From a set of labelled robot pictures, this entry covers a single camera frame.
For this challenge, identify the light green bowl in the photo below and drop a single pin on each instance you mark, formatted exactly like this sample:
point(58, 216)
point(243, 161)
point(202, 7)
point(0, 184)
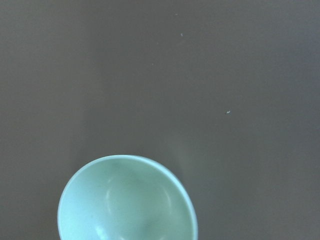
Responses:
point(125, 197)

